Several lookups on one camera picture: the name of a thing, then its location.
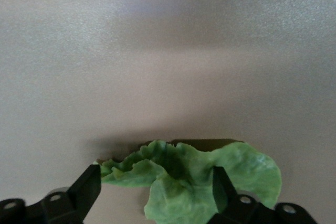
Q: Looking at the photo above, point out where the green lettuce leaf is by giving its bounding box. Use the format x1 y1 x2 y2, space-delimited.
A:
93 140 283 224

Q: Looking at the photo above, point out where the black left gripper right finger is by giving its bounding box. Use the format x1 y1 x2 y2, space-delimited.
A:
207 166 319 224

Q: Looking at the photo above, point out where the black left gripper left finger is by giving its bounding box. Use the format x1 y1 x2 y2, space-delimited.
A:
0 164 102 224

